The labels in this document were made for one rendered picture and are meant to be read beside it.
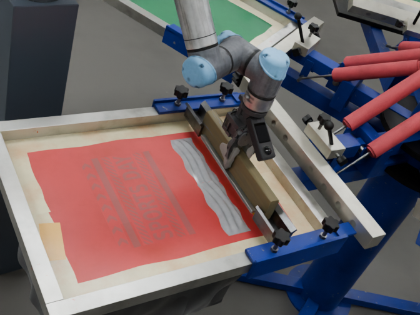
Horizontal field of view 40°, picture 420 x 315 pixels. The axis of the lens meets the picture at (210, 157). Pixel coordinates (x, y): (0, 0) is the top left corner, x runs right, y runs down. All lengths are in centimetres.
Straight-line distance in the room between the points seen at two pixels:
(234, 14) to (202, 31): 112
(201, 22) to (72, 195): 52
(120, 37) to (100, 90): 62
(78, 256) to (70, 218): 11
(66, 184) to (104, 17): 268
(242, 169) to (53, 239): 52
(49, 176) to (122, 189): 18
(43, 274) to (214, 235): 44
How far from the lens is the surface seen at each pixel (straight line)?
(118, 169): 154
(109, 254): 135
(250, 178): 151
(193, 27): 131
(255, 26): 240
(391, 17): 250
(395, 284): 307
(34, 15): 165
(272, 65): 137
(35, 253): 129
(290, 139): 173
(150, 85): 352
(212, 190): 156
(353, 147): 182
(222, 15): 239
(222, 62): 135
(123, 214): 144
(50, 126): 157
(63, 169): 151
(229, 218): 151
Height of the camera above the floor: 202
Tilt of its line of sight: 40 degrees down
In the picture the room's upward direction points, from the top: 22 degrees clockwise
